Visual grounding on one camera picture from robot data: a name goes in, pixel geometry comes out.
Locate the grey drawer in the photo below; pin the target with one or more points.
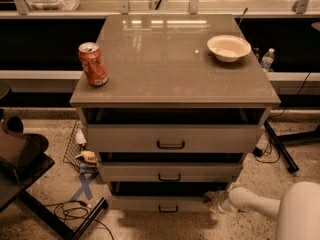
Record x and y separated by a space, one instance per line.
173 130
163 197
168 172

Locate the small snack package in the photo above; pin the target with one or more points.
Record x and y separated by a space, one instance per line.
88 162

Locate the clear water bottle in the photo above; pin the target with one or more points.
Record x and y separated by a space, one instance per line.
267 60

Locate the grey bottom drawer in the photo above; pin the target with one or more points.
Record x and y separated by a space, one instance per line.
163 197

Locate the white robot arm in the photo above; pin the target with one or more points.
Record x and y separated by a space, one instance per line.
297 213

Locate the orange soda can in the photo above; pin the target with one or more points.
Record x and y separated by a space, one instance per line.
90 57

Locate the grey drawer cabinet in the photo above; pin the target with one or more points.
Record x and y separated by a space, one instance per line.
162 61

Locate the brown chair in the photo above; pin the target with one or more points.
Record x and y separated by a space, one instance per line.
18 149

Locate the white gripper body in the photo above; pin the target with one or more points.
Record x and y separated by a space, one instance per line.
222 201

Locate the white bowl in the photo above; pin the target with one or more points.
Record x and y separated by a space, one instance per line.
228 48

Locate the grey top drawer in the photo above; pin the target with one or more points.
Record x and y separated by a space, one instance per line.
173 130

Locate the wire mesh basket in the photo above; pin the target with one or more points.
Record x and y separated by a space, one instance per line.
73 149

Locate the black table leg left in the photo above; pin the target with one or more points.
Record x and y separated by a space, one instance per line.
56 215

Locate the grey middle drawer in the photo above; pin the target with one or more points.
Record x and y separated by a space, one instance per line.
168 172

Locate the blue tape cross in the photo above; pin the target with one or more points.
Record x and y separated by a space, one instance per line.
85 180

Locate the black stand leg right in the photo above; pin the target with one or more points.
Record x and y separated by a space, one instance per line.
292 166

